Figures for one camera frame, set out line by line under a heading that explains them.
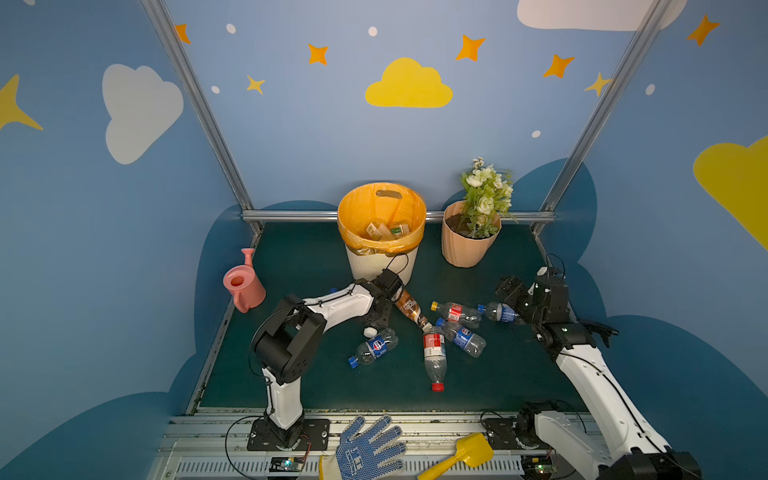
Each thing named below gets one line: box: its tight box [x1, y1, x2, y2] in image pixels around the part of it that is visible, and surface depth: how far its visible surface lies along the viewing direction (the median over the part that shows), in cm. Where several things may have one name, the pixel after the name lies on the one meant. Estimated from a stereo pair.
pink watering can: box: [222, 248, 267, 313], surface depth 93 cm
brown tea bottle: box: [395, 288, 433, 331], surface depth 95 cm
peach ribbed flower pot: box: [441, 200, 502, 268], surface depth 103 cm
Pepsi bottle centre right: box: [435, 318, 486, 358], surface depth 90 cm
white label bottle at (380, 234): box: [366, 222, 394, 241], surface depth 103 cm
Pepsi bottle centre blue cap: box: [348, 329, 399, 369], surface depth 87 cm
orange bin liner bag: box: [337, 182, 427, 256], surface depth 96 cm
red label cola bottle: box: [423, 326, 447, 392], surface depth 85 cm
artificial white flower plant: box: [460, 156, 519, 238], surface depth 97 cm
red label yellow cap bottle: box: [431, 301, 482, 329], surface depth 94 cm
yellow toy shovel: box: [417, 432, 494, 480], surface depth 73 cm
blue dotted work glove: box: [336, 415, 406, 480], surface depth 73 cm
